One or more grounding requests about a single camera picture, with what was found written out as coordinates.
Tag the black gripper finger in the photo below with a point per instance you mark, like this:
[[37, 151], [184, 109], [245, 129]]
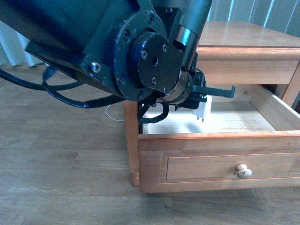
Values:
[[214, 92]]

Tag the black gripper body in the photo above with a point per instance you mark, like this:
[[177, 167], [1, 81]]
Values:
[[182, 94]]

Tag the wooden drawer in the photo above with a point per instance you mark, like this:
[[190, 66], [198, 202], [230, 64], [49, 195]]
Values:
[[252, 141]]

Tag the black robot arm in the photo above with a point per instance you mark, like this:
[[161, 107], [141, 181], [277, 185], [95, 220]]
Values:
[[138, 50]]

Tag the wooden nightstand cabinet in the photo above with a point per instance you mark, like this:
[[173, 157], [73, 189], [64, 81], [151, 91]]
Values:
[[234, 53]]

